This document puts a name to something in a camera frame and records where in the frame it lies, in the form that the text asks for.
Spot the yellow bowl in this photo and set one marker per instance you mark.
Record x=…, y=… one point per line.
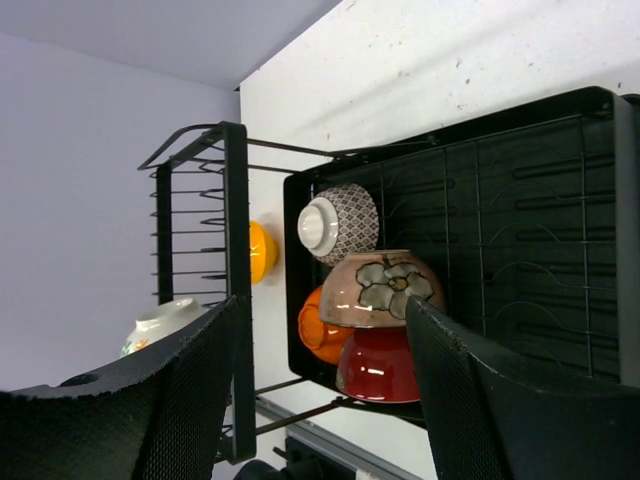
x=264, y=252

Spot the black drip tray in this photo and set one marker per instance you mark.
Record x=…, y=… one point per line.
x=529, y=218

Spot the pink flower bowl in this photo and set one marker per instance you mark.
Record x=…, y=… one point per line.
x=371, y=289

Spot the brown patterned bowl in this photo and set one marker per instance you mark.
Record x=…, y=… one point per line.
x=339, y=221

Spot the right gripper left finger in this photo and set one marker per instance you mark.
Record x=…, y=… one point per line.
x=154, y=414

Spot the white floral bowl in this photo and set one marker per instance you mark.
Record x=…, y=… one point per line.
x=161, y=322

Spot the orange bowl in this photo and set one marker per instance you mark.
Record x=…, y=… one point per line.
x=325, y=341

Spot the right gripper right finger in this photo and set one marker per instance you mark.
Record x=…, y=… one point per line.
x=492, y=413

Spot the red bowl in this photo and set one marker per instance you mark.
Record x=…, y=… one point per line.
x=376, y=365

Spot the black wire dish rack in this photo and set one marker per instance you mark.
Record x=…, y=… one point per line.
x=235, y=200

